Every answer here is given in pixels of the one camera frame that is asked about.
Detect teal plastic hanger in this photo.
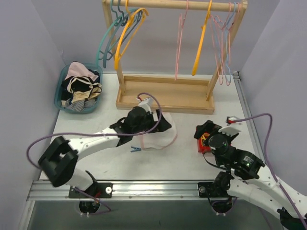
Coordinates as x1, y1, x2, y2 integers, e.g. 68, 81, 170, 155
95, 0, 137, 68

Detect pile of clothes in basket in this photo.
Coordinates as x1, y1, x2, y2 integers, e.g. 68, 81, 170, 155
61, 61, 103, 111

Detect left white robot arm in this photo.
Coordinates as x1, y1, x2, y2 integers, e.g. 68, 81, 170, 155
38, 106, 175, 197

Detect red plastic clip bin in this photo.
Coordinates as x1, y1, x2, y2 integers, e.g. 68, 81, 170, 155
197, 139, 211, 154

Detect black underwear with beige band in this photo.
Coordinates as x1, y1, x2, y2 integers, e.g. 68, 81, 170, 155
61, 76, 102, 101

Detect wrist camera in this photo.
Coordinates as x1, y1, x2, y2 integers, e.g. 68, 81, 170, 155
218, 116, 242, 137
138, 97, 153, 111

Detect pink wire hanger with garment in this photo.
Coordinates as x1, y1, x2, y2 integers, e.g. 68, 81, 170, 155
175, 0, 189, 81

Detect colourful clothes pegs in bin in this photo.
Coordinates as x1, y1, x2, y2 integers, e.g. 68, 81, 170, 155
201, 133, 209, 146

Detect blue clothes peg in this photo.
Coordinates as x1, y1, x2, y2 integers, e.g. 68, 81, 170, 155
130, 146, 142, 153

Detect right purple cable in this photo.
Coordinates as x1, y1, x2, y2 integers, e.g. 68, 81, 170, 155
234, 113, 307, 226

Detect teal plastic laundry basket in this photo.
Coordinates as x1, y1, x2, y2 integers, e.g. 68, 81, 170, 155
54, 62, 104, 113

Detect wooden clothes rack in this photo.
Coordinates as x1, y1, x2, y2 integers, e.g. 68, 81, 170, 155
115, 0, 248, 115

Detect blue grey plastic hanger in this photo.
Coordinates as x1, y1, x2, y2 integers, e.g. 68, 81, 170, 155
99, 0, 144, 68

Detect aluminium mounting rail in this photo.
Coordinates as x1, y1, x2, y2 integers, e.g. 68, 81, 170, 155
27, 180, 230, 201

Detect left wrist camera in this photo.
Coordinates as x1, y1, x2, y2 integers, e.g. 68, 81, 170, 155
138, 97, 153, 111

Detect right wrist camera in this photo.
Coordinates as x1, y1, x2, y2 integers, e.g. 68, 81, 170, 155
218, 116, 242, 137

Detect white pink underwear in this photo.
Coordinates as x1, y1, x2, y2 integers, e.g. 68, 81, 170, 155
139, 112, 177, 150

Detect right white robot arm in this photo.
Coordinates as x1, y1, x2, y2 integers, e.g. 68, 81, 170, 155
194, 120, 307, 230

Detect light blue wire hanger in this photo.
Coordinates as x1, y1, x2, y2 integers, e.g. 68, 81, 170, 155
213, 2, 241, 86

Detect yellow plastic hanger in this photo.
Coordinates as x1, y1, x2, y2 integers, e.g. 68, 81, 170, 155
191, 0, 213, 76
114, 0, 149, 70

